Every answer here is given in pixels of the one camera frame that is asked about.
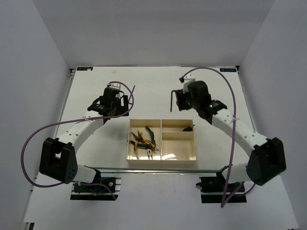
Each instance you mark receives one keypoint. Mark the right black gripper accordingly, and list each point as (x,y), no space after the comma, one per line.
(180,97)

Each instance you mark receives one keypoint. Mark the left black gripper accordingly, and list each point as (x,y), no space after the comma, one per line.
(123,109)

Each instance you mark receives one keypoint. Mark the brown hex key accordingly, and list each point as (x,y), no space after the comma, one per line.
(171,99)
(130,98)

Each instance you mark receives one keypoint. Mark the green orange stubby screwdriver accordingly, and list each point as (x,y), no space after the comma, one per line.
(188,128)

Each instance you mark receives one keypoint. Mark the yellow needle-nose pliers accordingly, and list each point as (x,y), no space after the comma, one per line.
(138,142)
(149,154)

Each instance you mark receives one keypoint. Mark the green side cutters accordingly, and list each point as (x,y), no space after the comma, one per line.
(151,133)

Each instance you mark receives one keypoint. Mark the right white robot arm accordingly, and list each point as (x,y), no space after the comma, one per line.
(266,156)

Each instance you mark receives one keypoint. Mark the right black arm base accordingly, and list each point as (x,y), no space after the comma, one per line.
(212,188)

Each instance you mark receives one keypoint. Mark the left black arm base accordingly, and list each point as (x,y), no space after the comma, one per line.
(106,187)

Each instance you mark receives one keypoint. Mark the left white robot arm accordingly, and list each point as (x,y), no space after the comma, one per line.
(58,157)

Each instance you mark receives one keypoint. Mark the right blue corner label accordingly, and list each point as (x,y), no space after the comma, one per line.
(228,70)

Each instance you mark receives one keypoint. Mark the blue corner label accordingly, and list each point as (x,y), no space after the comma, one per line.
(84,69)
(228,70)

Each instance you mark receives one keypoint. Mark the left blue corner label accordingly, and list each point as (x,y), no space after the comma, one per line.
(84,69)

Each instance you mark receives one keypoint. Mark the beige three-compartment tray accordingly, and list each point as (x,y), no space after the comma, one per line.
(174,146)

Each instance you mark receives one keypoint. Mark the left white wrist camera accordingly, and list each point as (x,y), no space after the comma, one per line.
(114,86)

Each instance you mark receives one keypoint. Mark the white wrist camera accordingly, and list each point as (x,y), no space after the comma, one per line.
(186,80)
(114,86)

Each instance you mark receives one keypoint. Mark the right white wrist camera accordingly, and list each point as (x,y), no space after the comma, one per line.
(186,80)

